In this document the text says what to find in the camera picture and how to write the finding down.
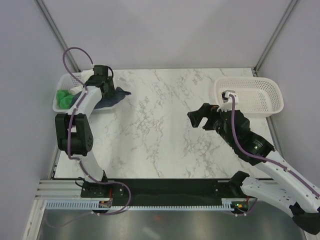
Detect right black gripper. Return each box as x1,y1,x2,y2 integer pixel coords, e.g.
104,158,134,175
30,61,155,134
187,102,236,147

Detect dark blue towel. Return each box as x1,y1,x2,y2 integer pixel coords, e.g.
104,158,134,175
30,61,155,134
67,86,131,113

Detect green towel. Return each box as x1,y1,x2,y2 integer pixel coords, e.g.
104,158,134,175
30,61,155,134
55,89,75,110

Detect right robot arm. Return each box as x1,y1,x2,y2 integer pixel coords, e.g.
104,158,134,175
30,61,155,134
187,103,320,235

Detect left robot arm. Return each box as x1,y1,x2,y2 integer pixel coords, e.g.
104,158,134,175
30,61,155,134
55,65,115,197

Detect right white plastic basket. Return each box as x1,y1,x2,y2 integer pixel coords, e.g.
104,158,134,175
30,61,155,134
214,76,284,118

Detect white plastic basket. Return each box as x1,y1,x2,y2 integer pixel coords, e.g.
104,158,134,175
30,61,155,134
52,72,119,114
214,76,284,118

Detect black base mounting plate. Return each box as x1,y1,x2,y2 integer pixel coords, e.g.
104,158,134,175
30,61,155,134
80,178,247,207

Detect white towel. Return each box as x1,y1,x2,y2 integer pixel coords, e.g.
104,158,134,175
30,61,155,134
69,69,94,95

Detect left white plastic basket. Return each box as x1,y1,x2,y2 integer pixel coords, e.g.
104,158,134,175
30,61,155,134
52,72,119,114

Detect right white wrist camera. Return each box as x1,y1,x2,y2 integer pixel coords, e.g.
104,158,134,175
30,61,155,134
217,90,239,112

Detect right aluminium frame post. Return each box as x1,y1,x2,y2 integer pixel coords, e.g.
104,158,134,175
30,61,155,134
251,0,300,77

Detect white slotted cable duct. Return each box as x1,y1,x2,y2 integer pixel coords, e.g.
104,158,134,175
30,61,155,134
45,198,250,212

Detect aluminium extrusion rail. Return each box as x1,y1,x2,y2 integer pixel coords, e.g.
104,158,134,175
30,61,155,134
34,177,286,201

